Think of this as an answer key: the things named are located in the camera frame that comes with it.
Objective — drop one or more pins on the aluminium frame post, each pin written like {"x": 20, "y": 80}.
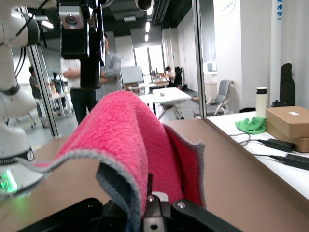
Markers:
{"x": 200, "y": 60}
{"x": 46, "y": 96}

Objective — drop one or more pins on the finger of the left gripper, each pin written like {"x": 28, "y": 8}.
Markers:
{"x": 90, "y": 75}

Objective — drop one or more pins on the person in dark grey top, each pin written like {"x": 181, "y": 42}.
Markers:
{"x": 35, "y": 82}

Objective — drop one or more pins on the green plastic object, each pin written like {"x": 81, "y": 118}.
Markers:
{"x": 253, "y": 125}

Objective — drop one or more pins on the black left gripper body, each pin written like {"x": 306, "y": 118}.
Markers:
{"x": 74, "y": 43}

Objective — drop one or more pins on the white bottle with black lid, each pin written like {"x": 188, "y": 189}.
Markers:
{"x": 262, "y": 104}

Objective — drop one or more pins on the white office table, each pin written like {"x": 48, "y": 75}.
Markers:
{"x": 146, "y": 97}
{"x": 171, "y": 95}

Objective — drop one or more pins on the brown cardboard box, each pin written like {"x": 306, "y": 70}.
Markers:
{"x": 289, "y": 120}
{"x": 304, "y": 145}

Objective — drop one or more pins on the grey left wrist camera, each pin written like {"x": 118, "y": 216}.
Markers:
{"x": 71, "y": 20}

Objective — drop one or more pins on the ceiling strip light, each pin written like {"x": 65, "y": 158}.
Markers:
{"x": 147, "y": 27}
{"x": 146, "y": 37}

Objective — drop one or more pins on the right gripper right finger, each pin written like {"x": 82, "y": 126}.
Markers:
{"x": 193, "y": 217}

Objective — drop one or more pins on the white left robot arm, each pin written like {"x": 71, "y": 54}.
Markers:
{"x": 12, "y": 145}

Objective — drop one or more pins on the dark round overhead fixture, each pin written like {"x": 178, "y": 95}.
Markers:
{"x": 144, "y": 4}

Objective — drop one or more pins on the black power adapter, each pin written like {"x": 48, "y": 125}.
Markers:
{"x": 297, "y": 163}
{"x": 277, "y": 144}

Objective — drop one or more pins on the white wall poster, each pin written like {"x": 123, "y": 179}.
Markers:
{"x": 222, "y": 7}

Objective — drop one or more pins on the person in black clothes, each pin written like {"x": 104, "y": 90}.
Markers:
{"x": 58, "y": 83}

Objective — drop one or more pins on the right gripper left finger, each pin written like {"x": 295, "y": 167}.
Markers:
{"x": 84, "y": 217}

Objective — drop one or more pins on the grey office chair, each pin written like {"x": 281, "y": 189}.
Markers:
{"x": 223, "y": 89}

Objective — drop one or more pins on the seated person in white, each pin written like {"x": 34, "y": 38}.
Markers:
{"x": 171, "y": 72}

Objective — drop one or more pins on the person in grey shirt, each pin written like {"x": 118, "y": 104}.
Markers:
{"x": 112, "y": 70}

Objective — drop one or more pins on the whiteboard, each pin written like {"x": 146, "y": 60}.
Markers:
{"x": 131, "y": 75}

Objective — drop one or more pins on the person in white shirt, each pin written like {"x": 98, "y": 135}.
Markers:
{"x": 70, "y": 72}

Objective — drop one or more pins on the pink and grey cloth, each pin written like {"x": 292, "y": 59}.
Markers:
{"x": 120, "y": 125}

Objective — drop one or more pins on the white side table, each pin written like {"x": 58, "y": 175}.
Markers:
{"x": 289, "y": 183}

